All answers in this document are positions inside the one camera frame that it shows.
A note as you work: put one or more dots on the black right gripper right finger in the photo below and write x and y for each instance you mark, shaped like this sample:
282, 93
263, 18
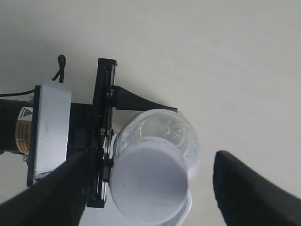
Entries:
245, 198

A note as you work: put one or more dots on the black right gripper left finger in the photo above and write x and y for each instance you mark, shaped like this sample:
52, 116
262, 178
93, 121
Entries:
59, 199

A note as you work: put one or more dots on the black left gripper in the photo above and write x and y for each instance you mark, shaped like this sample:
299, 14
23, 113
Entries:
90, 127

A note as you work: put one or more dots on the clear labelled water bottle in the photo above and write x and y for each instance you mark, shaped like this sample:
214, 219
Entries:
167, 125

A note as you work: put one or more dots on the white bottle cap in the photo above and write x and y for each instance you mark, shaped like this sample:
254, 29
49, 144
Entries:
149, 181

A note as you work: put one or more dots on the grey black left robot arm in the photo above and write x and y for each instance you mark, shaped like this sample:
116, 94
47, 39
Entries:
16, 119

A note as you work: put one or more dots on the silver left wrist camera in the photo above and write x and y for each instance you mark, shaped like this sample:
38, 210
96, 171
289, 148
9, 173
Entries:
49, 130

